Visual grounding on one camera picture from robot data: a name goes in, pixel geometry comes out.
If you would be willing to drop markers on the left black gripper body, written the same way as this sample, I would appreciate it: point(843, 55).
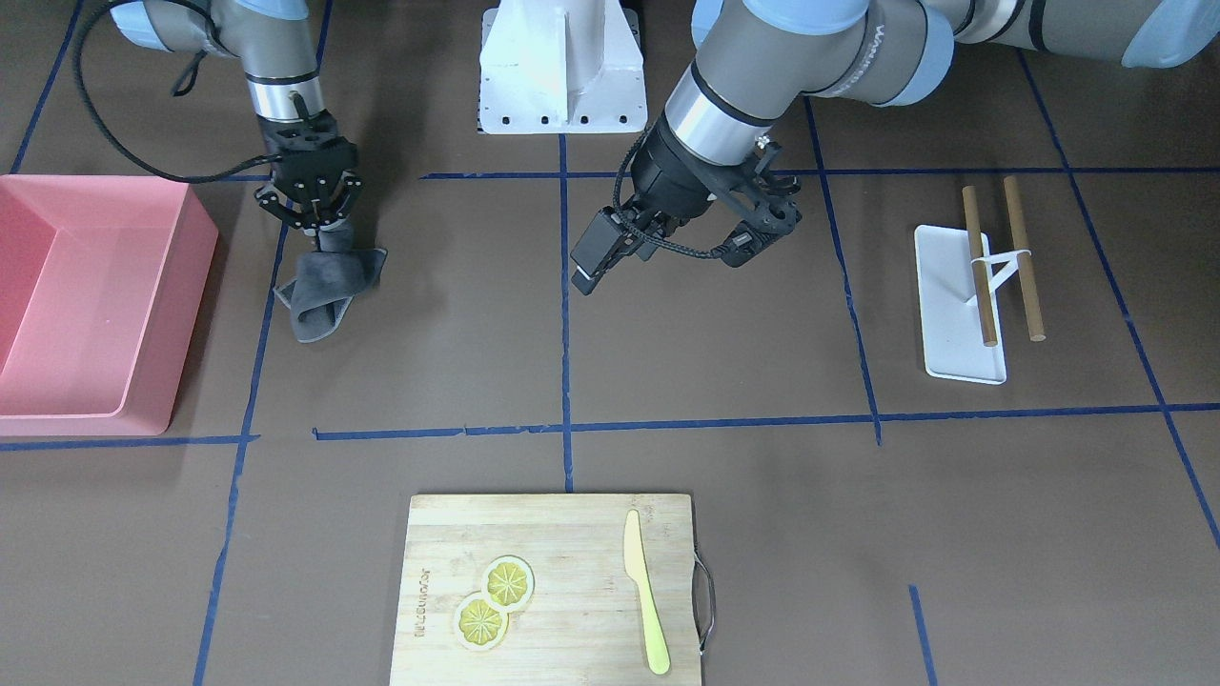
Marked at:
point(670, 178)

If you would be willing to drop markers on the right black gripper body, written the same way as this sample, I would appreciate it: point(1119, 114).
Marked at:
point(334, 234)

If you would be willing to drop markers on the dark grey cloth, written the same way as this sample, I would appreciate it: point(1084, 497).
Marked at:
point(326, 281)

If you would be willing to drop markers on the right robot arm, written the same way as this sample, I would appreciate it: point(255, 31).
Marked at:
point(271, 39)

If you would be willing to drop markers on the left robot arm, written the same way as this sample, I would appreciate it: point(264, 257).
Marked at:
point(757, 57)

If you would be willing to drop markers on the pink plastic bin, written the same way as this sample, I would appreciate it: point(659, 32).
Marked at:
point(102, 282)

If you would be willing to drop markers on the yellow plastic knife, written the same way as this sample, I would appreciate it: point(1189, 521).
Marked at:
point(655, 645)

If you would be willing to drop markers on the rear lemon slice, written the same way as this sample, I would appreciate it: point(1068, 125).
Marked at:
point(508, 583)

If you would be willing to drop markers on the lemon slice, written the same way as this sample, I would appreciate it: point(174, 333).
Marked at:
point(508, 583)
point(478, 626)

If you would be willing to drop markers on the bamboo cutting board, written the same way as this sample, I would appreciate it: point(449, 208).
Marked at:
point(583, 623)

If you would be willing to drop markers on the front lemon slice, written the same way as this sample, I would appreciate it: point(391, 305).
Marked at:
point(478, 626)

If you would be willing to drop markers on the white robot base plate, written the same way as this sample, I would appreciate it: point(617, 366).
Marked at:
point(550, 67)

